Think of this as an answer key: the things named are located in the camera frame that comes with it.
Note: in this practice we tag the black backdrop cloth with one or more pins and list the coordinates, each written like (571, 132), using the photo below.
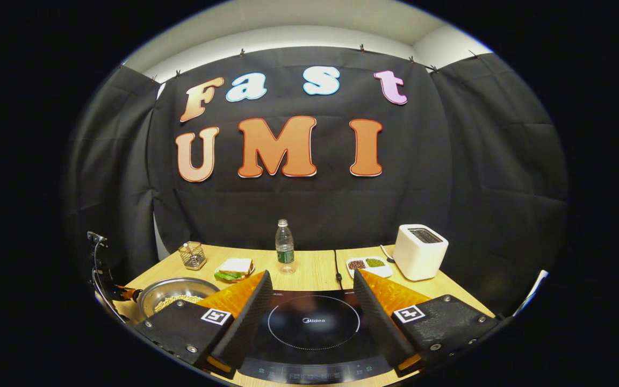
(315, 204)

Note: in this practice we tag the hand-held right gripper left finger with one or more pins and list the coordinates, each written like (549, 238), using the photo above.
(245, 322)

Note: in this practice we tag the clear water bottle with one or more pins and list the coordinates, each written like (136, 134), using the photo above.
(285, 247)

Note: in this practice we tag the black induction cooktop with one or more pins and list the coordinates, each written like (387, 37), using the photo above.
(315, 328)

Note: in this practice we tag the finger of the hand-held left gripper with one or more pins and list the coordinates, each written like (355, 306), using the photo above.
(127, 293)

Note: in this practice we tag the pile of soybeans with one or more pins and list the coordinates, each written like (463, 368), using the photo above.
(175, 302)

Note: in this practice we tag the white toaster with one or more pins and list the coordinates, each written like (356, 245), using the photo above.
(419, 252)

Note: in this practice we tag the sandwich on plate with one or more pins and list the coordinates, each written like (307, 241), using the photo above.
(234, 267)

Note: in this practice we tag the stainless steel pot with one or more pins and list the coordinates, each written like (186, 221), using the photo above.
(175, 293)

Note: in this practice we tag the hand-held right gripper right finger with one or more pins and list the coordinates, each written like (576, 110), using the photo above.
(379, 322)

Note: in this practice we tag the white divided bean dish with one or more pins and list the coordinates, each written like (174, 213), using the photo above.
(368, 265)

